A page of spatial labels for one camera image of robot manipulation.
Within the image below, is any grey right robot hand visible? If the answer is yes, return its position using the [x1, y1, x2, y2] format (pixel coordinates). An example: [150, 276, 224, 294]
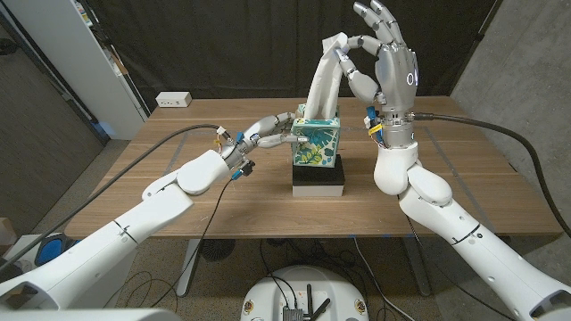
[333, 0, 420, 150]

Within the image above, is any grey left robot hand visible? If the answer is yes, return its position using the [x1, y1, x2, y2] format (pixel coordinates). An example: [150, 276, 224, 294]
[219, 111, 310, 173]

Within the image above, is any teal leaf print tissue box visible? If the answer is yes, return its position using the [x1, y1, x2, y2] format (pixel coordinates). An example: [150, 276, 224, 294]
[291, 103, 341, 169]

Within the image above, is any white tissue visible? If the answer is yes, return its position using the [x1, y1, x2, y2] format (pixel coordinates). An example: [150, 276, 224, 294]
[304, 31, 352, 121]

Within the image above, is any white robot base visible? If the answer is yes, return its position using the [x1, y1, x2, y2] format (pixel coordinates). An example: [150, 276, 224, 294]
[239, 265, 370, 321]

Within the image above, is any black box with white base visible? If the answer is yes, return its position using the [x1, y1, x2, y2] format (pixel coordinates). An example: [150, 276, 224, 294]
[292, 153, 346, 198]

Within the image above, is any cardboard box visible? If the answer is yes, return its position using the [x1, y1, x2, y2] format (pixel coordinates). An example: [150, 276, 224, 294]
[0, 217, 18, 256]

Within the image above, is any black backdrop stand pole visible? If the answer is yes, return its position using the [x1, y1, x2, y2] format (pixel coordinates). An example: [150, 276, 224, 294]
[448, 0, 508, 97]

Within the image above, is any black backdrop curtain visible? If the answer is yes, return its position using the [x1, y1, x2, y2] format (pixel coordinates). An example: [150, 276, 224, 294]
[87, 0, 499, 112]

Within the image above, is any white power strip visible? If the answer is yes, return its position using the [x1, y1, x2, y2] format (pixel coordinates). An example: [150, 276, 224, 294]
[155, 91, 194, 109]

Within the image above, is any round black floor disc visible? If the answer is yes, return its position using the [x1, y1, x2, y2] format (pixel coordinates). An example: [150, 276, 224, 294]
[199, 239, 236, 262]

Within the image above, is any white table leg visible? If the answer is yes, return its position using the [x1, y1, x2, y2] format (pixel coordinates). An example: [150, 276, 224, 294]
[176, 238, 203, 298]

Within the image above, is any black device with antennas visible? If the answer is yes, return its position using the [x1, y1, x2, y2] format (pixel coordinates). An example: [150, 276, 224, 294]
[282, 284, 332, 321]

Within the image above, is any white cabinet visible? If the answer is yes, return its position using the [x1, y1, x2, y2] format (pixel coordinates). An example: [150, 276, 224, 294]
[2, 0, 151, 142]

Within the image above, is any grey table leg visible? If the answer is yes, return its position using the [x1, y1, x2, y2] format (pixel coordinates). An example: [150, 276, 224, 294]
[401, 235, 433, 298]

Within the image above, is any white platform with blue pads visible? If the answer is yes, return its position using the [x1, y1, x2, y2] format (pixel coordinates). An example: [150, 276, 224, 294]
[8, 232, 81, 268]

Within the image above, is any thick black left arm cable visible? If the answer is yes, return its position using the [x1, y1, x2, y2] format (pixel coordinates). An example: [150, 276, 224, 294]
[0, 123, 233, 274]

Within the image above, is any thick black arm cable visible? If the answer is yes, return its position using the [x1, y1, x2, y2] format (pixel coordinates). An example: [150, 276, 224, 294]
[0, 123, 233, 274]
[410, 112, 571, 240]

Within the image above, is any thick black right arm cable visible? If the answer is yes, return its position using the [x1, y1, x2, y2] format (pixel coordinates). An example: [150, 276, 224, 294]
[410, 112, 571, 240]

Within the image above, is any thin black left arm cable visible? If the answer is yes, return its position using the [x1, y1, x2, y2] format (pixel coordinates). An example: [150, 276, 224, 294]
[150, 177, 236, 309]

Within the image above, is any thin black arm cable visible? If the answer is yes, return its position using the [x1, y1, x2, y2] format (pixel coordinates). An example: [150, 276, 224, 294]
[150, 177, 236, 309]
[405, 216, 518, 321]

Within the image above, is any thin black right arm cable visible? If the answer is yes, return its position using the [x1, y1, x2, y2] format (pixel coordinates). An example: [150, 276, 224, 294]
[405, 216, 518, 321]

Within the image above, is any white floor cable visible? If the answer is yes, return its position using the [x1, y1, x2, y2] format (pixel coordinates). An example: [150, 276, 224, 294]
[352, 236, 417, 321]

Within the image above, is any round black wall object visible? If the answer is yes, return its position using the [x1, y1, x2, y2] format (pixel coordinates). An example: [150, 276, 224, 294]
[0, 37, 19, 57]

